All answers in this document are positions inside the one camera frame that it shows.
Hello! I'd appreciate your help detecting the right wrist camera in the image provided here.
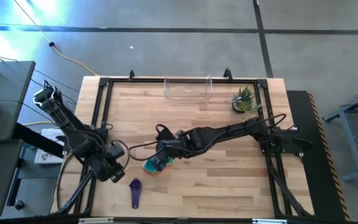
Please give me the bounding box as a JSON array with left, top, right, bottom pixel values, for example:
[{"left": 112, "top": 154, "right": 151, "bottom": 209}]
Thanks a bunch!
[{"left": 155, "top": 123, "right": 176, "bottom": 141}]

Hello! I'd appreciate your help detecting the grey metal table frame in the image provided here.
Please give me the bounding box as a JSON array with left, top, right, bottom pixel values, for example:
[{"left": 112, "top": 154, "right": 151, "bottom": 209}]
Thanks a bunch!
[{"left": 321, "top": 81, "right": 358, "bottom": 183}]

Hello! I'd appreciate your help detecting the black floor cable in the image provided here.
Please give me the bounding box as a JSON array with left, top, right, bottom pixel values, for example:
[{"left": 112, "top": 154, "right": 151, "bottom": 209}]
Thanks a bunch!
[{"left": 32, "top": 68, "right": 81, "bottom": 93}]

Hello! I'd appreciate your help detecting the black aluminium table frame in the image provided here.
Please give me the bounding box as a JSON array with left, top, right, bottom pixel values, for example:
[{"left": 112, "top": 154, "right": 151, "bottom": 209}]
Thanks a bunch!
[{"left": 54, "top": 76, "right": 315, "bottom": 218}]

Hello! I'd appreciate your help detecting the clear plastic basket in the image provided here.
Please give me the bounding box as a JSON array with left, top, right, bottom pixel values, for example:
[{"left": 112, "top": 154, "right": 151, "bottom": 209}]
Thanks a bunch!
[{"left": 163, "top": 73, "right": 214, "bottom": 107}]

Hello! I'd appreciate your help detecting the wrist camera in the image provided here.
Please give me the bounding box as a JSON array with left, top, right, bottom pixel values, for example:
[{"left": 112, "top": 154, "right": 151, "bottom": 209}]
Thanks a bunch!
[
  {"left": 155, "top": 123, "right": 176, "bottom": 141},
  {"left": 106, "top": 143, "right": 126, "bottom": 161}
]

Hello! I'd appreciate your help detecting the silver bracket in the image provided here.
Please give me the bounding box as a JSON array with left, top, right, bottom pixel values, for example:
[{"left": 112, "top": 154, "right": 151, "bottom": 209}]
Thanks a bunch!
[
  {"left": 78, "top": 217, "right": 115, "bottom": 224},
  {"left": 252, "top": 218, "right": 288, "bottom": 224}
]

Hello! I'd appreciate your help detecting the potted succulent plant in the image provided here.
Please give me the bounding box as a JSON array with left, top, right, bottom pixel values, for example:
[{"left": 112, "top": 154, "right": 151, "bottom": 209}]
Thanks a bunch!
[{"left": 231, "top": 86, "right": 263, "bottom": 114}]

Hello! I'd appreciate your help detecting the purple measuring cup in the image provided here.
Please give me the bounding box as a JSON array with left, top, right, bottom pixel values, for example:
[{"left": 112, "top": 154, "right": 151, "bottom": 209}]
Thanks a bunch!
[{"left": 128, "top": 177, "right": 143, "bottom": 210}]

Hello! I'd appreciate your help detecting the yellow floor cable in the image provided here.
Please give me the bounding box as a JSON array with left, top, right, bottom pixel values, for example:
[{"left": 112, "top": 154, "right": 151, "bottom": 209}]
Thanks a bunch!
[{"left": 12, "top": 0, "right": 99, "bottom": 77}]

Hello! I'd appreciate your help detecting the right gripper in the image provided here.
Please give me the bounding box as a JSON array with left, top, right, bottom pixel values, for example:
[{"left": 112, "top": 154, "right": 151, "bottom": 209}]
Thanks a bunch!
[{"left": 150, "top": 134, "right": 188, "bottom": 172}]

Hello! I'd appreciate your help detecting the white printed box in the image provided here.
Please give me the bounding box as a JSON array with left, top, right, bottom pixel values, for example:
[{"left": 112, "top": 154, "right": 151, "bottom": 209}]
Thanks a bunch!
[{"left": 34, "top": 128, "right": 65, "bottom": 165}]

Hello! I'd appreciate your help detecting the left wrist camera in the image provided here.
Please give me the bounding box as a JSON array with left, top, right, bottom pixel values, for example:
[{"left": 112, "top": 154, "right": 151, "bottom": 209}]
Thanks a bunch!
[{"left": 106, "top": 143, "right": 126, "bottom": 161}]

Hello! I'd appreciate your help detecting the black mat with hazard stripe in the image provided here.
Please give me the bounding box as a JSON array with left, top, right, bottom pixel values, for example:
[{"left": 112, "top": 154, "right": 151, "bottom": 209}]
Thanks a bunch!
[{"left": 286, "top": 90, "right": 351, "bottom": 222}]

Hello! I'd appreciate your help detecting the orange measuring cup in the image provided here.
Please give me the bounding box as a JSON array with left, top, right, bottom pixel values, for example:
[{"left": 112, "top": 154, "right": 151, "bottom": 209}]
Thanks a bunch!
[{"left": 142, "top": 156, "right": 175, "bottom": 176}]

